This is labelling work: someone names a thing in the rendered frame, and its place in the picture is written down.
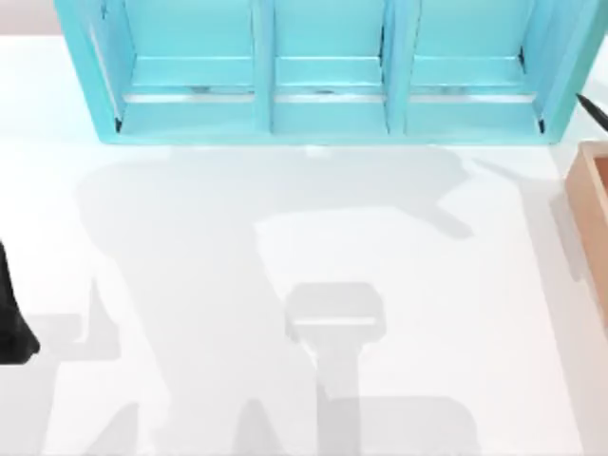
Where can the salmon-coloured shallow box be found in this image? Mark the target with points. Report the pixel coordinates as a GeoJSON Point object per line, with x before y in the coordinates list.
{"type": "Point", "coordinates": [591, 199]}

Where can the light blue rack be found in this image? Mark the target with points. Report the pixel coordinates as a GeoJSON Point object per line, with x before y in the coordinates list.
{"type": "Point", "coordinates": [328, 71]}

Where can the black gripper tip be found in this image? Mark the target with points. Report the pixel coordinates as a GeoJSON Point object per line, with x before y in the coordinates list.
{"type": "Point", "coordinates": [12, 328]}

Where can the thin black pointed rod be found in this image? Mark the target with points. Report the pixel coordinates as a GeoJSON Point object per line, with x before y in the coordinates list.
{"type": "Point", "coordinates": [594, 110]}

